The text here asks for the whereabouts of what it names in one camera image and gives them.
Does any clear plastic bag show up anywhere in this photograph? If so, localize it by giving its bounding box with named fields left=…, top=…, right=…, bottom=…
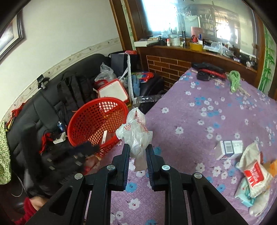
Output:
left=115, top=107, right=153, bottom=171
left=94, top=63, right=117, bottom=82

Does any red plastic mesh basket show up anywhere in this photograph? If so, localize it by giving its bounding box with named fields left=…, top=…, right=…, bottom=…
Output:
left=67, top=97, right=128, bottom=158

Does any purple floral tablecloth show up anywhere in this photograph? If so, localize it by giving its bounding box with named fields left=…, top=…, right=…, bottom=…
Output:
left=109, top=68, right=276, bottom=224

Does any small white carton box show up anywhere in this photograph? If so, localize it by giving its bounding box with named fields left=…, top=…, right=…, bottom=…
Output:
left=214, top=140, right=244, bottom=160

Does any teal tissue packet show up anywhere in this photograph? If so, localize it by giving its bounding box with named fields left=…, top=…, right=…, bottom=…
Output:
left=234, top=178, right=255, bottom=208

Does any black leather sofa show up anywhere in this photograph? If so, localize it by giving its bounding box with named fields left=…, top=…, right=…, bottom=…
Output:
left=6, top=53, right=165, bottom=215

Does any white red-rimmed storage box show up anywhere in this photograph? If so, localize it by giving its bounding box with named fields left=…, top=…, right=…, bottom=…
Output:
left=98, top=79, right=129, bottom=103

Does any white red snack bag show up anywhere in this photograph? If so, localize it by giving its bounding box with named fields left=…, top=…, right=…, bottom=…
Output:
left=237, top=142, right=273, bottom=198

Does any black backpack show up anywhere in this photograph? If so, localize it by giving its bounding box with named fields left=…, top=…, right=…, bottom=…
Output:
left=57, top=72, right=97, bottom=125

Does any clear plastic bag on sofa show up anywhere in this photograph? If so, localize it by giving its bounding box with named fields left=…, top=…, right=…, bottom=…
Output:
left=94, top=63, right=117, bottom=82

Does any wooden brick-pattern counter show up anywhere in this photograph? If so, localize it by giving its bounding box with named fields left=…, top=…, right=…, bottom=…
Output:
left=136, top=46, right=261, bottom=91

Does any black red pouch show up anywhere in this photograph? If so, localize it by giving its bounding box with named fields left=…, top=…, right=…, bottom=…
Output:
left=191, top=62, right=227, bottom=81

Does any dark paper shopping bag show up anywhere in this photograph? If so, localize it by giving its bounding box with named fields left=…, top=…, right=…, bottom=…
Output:
left=108, top=51, right=140, bottom=77

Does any green cloth rag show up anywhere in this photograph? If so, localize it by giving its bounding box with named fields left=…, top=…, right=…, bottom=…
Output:
left=227, top=70, right=241, bottom=93

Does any framed wall picture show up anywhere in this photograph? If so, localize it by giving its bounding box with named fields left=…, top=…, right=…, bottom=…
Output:
left=1, top=11, right=25, bottom=61

